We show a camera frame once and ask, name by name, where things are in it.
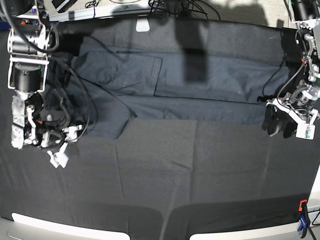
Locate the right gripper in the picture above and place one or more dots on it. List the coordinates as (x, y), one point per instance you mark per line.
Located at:
(29, 130)

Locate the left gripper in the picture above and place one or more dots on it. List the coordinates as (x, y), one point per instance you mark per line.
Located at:
(284, 114)

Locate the dark grey t-shirt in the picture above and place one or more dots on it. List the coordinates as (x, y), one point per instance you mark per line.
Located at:
(107, 88)

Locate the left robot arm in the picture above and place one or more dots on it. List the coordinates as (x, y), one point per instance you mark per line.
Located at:
(305, 15)

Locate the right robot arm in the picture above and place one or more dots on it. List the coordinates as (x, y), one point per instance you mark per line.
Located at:
(31, 44)

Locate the orange blue clamp near right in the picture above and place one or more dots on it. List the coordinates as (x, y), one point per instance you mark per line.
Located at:
(305, 223)

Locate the black table cloth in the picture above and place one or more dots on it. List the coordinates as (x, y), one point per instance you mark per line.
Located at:
(165, 179)

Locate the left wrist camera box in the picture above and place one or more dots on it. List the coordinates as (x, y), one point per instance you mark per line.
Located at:
(305, 131)

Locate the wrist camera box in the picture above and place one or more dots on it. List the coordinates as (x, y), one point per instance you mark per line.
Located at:
(58, 159)
(305, 131)

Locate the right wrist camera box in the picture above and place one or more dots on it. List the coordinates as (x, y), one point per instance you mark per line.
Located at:
(58, 159)

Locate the aluminium frame rail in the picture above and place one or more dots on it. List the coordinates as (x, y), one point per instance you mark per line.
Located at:
(101, 12)

